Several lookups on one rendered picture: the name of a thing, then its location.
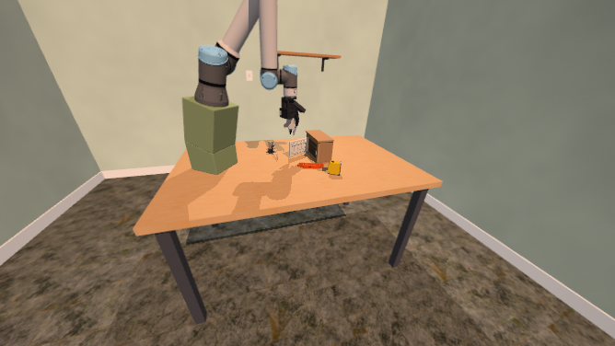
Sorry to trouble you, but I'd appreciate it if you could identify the orange spirit level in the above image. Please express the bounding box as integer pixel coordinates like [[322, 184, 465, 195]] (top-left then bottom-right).
[[298, 163, 324, 168]]

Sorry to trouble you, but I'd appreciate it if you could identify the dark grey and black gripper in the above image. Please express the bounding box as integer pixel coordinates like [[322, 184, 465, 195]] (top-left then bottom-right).
[[280, 97, 299, 135]]

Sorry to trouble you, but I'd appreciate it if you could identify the brown wooden cabinet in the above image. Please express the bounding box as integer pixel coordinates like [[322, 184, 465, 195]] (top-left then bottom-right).
[[289, 130, 334, 164]]

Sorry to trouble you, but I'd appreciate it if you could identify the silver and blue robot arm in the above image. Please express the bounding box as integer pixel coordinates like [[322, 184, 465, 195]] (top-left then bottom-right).
[[194, 0, 297, 107]]

